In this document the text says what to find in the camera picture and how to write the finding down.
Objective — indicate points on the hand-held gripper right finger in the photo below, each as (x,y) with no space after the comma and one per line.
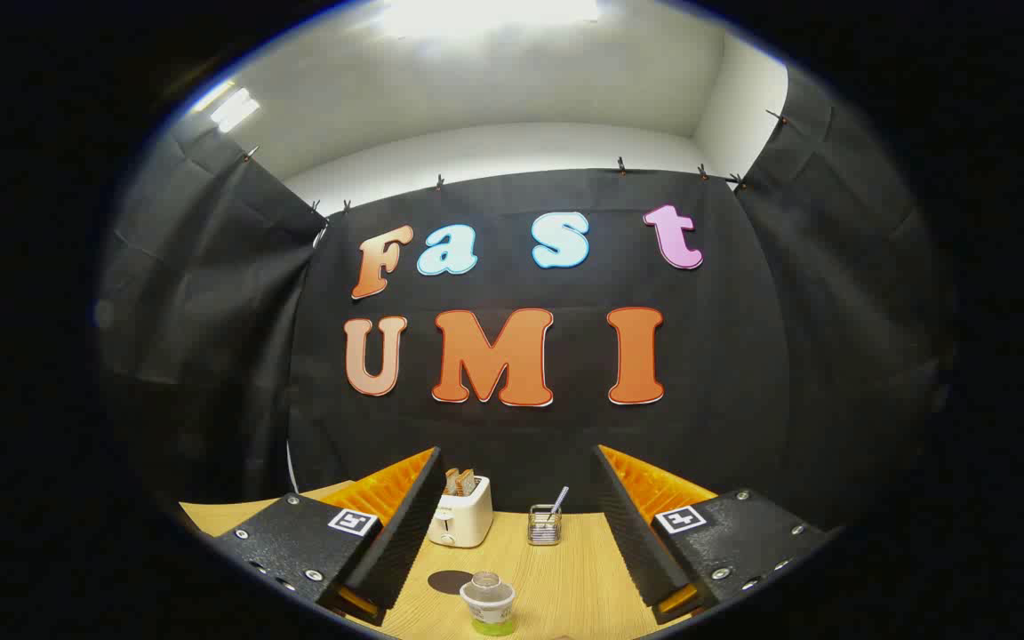
(632,533)

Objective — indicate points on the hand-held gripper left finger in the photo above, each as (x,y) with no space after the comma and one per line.
(405,533)

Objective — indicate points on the dark brown round coaster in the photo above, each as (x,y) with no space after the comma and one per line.
(445,582)

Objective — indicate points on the clear juice bottle white label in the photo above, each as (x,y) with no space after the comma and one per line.
(487,609)

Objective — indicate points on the cream toaster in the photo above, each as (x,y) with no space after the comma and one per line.
(459,520)

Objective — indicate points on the toast slice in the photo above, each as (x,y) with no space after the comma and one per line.
(451,484)
(468,483)

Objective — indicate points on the wooden table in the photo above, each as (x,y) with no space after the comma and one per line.
(565,578)

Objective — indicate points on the metal spoon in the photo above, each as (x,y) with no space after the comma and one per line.
(559,500)

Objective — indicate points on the black backdrop cloth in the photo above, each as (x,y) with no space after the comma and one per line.
(743,356)

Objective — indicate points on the ceiling light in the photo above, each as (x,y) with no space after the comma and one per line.
(232,108)

